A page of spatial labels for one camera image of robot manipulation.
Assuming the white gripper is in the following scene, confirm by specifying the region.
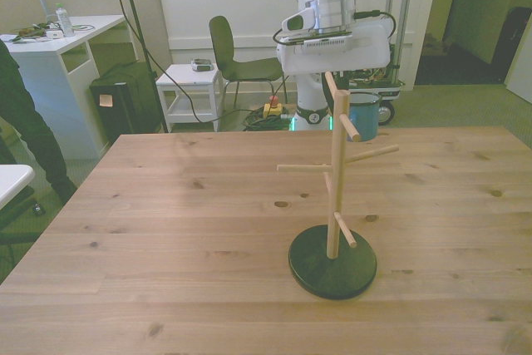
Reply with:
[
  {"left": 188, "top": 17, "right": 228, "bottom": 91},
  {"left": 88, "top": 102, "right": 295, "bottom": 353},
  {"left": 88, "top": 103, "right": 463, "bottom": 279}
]
[{"left": 275, "top": 23, "right": 393, "bottom": 96}]

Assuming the blue enamel mug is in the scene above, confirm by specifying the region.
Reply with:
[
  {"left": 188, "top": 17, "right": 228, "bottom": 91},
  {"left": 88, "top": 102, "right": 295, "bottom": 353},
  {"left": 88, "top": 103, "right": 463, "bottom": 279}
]
[{"left": 347, "top": 91, "right": 383, "bottom": 143}]

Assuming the wooden mug tree black base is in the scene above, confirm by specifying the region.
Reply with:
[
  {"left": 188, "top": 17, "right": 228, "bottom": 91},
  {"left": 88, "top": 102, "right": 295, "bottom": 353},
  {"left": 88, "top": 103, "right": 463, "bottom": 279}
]
[{"left": 277, "top": 71, "right": 401, "bottom": 301}]

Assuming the white wheeled cart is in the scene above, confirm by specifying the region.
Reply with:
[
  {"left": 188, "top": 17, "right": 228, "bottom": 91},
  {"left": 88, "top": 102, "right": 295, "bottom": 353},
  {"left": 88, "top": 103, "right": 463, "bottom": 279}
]
[{"left": 347, "top": 64, "right": 406, "bottom": 127}]

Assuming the yellow emergency stop button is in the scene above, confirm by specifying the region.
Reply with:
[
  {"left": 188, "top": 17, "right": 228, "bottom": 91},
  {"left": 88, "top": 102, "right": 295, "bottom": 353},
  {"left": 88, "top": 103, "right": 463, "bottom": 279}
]
[{"left": 263, "top": 95, "right": 284, "bottom": 120}]

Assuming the aluminium profile pole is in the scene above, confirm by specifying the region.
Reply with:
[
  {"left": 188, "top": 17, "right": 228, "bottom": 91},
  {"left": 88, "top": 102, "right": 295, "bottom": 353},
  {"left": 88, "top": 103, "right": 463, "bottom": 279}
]
[{"left": 384, "top": 0, "right": 417, "bottom": 81}]

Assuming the dark moulded chair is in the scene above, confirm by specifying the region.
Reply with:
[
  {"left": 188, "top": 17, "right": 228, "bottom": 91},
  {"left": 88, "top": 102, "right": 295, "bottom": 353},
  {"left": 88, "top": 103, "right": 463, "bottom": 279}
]
[{"left": 208, "top": 15, "right": 288, "bottom": 109}]

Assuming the small white side table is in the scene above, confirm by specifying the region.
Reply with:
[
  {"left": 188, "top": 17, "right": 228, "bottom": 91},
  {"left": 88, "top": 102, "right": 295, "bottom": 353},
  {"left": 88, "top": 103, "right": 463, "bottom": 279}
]
[{"left": 155, "top": 63, "right": 224, "bottom": 132}]

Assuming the black tripod stand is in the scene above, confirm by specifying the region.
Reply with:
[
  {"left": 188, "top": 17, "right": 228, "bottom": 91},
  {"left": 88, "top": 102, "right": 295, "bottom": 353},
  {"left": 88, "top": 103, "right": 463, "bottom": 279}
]
[{"left": 97, "top": 0, "right": 170, "bottom": 134}]

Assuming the black box case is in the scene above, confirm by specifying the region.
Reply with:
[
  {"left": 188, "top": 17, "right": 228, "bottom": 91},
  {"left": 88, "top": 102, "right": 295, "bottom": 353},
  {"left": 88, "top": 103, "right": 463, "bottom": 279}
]
[{"left": 88, "top": 62, "right": 162, "bottom": 145}]

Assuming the clear plastic bottle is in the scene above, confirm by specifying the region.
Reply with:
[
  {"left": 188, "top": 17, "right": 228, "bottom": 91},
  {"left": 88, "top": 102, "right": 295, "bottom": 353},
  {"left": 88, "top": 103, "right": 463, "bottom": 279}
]
[{"left": 55, "top": 2, "right": 76, "bottom": 38}]

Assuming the white desk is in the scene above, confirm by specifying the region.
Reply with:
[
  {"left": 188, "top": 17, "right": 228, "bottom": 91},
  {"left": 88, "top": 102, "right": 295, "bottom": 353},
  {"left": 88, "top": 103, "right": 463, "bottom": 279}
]
[{"left": 0, "top": 13, "right": 139, "bottom": 161}]

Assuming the person in dark clothes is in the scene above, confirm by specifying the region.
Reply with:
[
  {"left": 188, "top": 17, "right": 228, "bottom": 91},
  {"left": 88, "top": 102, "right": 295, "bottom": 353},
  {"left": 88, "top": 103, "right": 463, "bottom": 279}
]
[{"left": 0, "top": 0, "right": 78, "bottom": 207}]

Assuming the white rounded table top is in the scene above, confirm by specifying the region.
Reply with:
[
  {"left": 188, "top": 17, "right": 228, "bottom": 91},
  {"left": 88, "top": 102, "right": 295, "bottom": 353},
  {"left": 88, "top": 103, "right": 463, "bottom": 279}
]
[{"left": 0, "top": 163, "right": 35, "bottom": 209}]

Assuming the white vented wrist camera box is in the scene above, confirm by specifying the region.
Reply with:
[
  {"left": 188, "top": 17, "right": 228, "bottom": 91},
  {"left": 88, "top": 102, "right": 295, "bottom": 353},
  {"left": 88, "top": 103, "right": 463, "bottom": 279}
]
[{"left": 303, "top": 34, "right": 355, "bottom": 52}]

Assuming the coiled dark cable bundle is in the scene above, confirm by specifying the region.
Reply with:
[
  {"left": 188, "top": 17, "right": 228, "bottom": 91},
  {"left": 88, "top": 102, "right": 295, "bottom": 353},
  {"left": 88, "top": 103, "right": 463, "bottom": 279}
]
[{"left": 242, "top": 106, "right": 293, "bottom": 132}]

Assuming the black cable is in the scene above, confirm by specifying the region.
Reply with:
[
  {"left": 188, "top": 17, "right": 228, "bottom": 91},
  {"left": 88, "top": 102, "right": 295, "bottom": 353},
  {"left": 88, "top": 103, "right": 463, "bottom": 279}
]
[{"left": 103, "top": 0, "right": 288, "bottom": 125}]

